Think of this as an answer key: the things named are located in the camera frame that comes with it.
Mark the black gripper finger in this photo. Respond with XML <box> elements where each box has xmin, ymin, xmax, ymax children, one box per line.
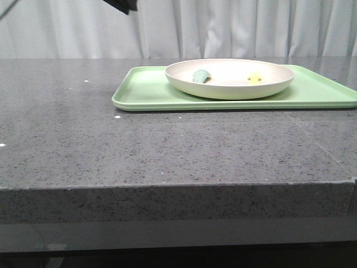
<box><xmin>104</xmin><ymin>0</ymin><xmax>138</xmax><ymax>15</ymax></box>

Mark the cream round plate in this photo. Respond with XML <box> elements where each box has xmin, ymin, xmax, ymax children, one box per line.
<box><xmin>165</xmin><ymin>59</ymin><xmax>295</xmax><ymax>100</ymax></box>

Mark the yellow plastic fork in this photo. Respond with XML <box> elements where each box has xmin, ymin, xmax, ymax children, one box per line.
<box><xmin>248</xmin><ymin>71</ymin><xmax>262</xmax><ymax>85</ymax></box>

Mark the light green plastic tray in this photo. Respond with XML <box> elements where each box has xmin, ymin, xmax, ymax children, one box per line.
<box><xmin>112</xmin><ymin>65</ymin><xmax>356</xmax><ymax>112</ymax></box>

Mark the white pleated curtain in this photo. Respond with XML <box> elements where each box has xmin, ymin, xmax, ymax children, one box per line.
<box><xmin>1</xmin><ymin>1</ymin><xmax>356</xmax><ymax>59</ymax></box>

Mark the green plastic spoon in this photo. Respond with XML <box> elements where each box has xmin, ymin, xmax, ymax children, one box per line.
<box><xmin>192</xmin><ymin>69</ymin><xmax>211</xmax><ymax>83</ymax></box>

